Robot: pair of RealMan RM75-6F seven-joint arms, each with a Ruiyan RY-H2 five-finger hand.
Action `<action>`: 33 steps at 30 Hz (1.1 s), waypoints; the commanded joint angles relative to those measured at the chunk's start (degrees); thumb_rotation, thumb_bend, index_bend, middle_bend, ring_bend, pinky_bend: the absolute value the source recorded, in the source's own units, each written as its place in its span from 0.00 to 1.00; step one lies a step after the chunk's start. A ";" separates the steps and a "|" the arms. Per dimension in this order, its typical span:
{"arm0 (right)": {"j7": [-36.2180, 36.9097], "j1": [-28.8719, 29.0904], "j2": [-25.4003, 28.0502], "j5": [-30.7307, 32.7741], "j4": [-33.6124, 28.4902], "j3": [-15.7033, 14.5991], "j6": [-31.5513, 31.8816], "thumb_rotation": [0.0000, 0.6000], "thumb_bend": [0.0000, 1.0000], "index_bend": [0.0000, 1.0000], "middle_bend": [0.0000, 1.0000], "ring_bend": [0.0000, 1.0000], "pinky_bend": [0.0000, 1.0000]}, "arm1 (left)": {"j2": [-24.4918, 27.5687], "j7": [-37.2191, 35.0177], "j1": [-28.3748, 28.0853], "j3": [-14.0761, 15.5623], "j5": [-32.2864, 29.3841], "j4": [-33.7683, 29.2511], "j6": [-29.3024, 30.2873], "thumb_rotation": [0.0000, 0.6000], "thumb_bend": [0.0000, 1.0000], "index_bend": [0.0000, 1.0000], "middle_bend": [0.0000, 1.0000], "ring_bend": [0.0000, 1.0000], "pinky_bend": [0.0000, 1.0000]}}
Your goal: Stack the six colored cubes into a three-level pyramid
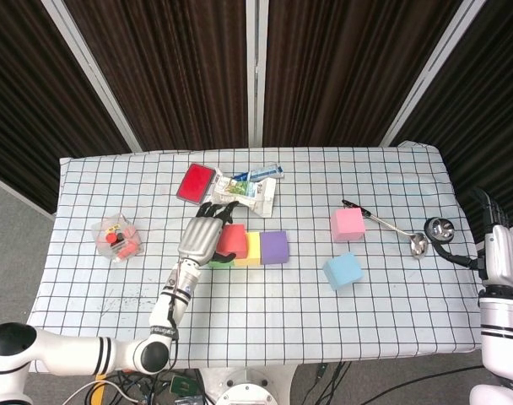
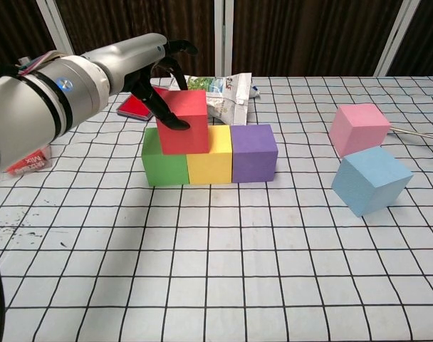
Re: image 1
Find white floor cable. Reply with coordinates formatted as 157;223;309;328
66;379;139;405

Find metal spoon black handle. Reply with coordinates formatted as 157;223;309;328
341;199;430;259

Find pink foam cube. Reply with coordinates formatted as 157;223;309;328
329;208;366;244

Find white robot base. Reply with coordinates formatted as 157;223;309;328
197;364;302;405

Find blue white tube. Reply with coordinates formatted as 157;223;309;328
232;164;285;183

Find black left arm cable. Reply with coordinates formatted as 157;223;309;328
164;294;181;375

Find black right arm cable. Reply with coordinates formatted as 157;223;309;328
365;362;488;405

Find tangled black floor cables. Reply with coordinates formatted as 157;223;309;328
310;360;354;405
108;367;207;405

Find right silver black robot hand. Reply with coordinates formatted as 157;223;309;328
433;188;513;288

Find crumpled white snack bag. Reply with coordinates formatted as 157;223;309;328
204;168;278;219

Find purple foam cube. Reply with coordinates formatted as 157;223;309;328
259;230;290;266

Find yellow foam cube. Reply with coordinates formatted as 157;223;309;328
233;231;264;268

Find blue foam cube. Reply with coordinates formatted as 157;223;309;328
322;251;365;292

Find red ink pad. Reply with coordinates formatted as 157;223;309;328
175;162;218;207

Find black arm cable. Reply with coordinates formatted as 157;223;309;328
164;294;181;375
365;362;488;405

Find plastic bag of small items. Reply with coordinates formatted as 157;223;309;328
90;213;144;263

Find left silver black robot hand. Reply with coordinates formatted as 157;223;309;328
177;200;240;267

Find small metal cup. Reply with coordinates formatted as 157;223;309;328
423;217;455;246

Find red foam cube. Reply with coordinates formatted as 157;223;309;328
216;223;248;259

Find dark brown partition panel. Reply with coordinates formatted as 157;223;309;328
389;0;513;250
64;0;250;152
0;0;143;220
262;0;467;148

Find green circuit board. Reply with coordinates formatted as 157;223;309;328
170;374;195;396

